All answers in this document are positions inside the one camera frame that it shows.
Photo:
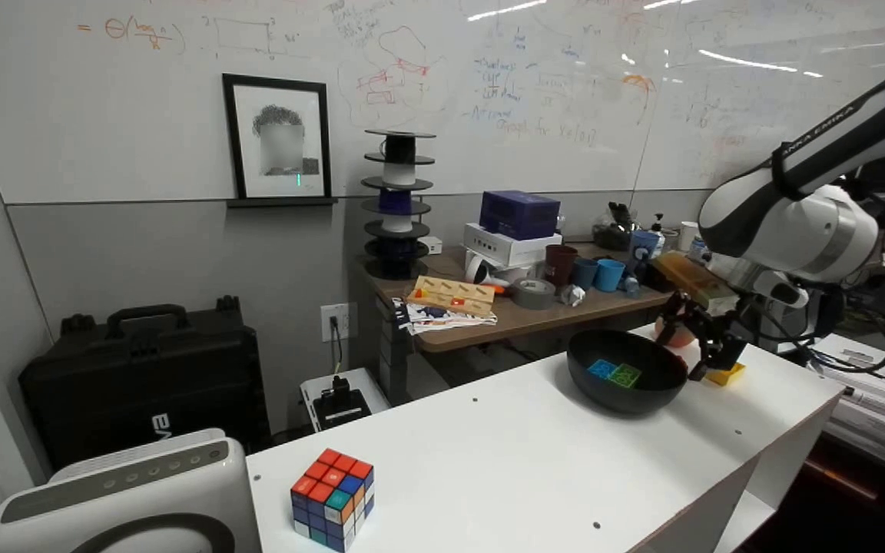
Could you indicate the Rubik's cube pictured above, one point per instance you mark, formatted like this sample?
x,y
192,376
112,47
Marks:
x,y
333,498

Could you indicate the black charger device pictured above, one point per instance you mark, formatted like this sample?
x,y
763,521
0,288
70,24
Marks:
x,y
341,403

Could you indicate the purple box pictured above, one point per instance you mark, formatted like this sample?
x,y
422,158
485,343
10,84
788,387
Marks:
x,y
521,212

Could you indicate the white wall outlet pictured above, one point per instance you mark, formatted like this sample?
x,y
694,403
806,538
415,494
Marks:
x,y
334,320

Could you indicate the black and white device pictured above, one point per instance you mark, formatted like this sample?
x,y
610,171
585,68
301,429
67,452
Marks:
x,y
359,384

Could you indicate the grey duct tape roll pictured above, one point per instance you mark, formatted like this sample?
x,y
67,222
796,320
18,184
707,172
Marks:
x,y
531,292

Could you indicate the crumpled silver foil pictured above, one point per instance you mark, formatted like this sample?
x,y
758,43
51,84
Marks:
x,y
573,296

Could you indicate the white black Franka robot arm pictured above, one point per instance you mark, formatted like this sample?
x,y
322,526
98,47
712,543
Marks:
x,y
811,231

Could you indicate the blue filament spool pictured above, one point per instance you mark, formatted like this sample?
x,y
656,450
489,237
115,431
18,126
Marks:
x,y
397,200

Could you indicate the wooden desk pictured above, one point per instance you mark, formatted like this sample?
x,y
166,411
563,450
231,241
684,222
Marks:
x,y
522,320

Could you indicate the black framed portrait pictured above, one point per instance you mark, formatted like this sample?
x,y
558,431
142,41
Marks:
x,y
277,139

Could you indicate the tan printed flat box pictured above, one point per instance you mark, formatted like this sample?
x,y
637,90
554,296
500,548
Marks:
x,y
451,296

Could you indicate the black filament spool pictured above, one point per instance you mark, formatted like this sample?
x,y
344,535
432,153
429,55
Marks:
x,y
397,260

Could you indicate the white cardboard box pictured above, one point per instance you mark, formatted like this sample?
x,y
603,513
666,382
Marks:
x,y
507,249

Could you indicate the dark red mug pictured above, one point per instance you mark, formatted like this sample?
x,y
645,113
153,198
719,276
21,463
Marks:
x,y
563,267

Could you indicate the blue mug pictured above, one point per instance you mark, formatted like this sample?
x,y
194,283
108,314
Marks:
x,y
610,276

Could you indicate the white filament spool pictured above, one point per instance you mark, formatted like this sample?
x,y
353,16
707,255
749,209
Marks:
x,y
397,172
397,228

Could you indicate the white air purifier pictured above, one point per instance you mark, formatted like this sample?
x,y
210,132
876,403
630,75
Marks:
x,y
122,494

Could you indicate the whiteboard with scribbles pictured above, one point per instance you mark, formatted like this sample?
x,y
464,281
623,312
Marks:
x,y
153,102

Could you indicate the black hard carrying case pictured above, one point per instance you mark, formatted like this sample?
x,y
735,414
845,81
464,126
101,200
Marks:
x,y
145,380

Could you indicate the empty black spool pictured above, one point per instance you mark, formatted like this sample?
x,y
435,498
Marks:
x,y
400,145

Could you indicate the black bowl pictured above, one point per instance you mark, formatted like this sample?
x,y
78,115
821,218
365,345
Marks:
x,y
627,394

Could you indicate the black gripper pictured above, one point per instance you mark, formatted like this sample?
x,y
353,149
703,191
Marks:
x,y
707,325

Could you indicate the yellow building block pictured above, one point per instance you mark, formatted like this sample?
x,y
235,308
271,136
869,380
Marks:
x,y
727,376

